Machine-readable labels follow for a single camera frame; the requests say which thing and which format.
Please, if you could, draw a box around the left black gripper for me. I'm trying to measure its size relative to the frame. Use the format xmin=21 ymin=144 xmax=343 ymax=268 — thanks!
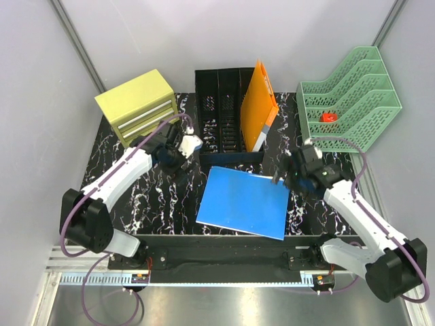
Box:
xmin=159 ymin=141 xmax=198 ymax=185

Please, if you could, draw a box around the blue folder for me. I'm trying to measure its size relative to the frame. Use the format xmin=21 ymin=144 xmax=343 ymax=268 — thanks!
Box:
xmin=196 ymin=166 xmax=290 ymax=240

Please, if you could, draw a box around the yellow-green drawer cabinet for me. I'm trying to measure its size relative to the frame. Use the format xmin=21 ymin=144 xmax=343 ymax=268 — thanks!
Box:
xmin=95 ymin=69 xmax=178 ymax=148

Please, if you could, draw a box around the orange folder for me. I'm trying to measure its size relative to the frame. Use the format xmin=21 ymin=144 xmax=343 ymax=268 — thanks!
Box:
xmin=241 ymin=60 xmax=279 ymax=152

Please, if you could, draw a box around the black magazine file holder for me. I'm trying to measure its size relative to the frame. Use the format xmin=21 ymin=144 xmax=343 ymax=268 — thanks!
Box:
xmin=194 ymin=67 xmax=264 ymax=167

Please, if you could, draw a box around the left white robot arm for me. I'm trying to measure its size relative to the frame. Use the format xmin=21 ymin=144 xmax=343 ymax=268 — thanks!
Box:
xmin=59 ymin=122 xmax=202 ymax=269

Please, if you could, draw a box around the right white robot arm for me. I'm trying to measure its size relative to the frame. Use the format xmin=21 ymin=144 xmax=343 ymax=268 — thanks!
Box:
xmin=272 ymin=143 xmax=430 ymax=304

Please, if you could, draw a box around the black marble desk mat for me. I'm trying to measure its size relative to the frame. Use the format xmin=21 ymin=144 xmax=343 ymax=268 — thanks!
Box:
xmin=82 ymin=92 xmax=355 ymax=236

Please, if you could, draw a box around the small red object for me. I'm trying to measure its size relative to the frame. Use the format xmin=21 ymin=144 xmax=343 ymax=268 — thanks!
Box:
xmin=320 ymin=113 xmax=338 ymax=123

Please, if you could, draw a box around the green mesh file organizer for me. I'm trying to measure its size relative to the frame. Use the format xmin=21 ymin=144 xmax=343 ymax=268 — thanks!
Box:
xmin=296 ymin=46 xmax=402 ymax=153

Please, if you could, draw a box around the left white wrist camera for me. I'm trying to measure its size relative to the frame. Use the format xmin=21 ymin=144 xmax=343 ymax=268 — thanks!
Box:
xmin=177 ymin=127 xmax=203 ymax=159

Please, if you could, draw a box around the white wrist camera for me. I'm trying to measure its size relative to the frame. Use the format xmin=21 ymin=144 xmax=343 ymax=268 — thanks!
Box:
xmin=304 ymin=137 xmax=323 ymax=160
xmin=177 ymin=127 xmax=203 ymax=159

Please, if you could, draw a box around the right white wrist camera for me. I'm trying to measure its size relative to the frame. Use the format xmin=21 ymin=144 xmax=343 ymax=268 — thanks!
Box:
xmin=304 ymin=137 xmax=323 ymax=160

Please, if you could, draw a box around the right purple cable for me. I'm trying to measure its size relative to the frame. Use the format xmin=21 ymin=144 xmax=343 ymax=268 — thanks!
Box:
xmin=281 ymin=136 xmax=430 ymax=303

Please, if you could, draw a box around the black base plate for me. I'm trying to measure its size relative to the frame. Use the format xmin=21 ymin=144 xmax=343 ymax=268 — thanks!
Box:
xmin=109 ymin=234 xmax=330 ymax=271

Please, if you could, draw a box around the aluminium frame rail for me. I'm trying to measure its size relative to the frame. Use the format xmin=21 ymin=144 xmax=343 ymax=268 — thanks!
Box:
xmin=30 ymin=246 xmax=432 ymax=326

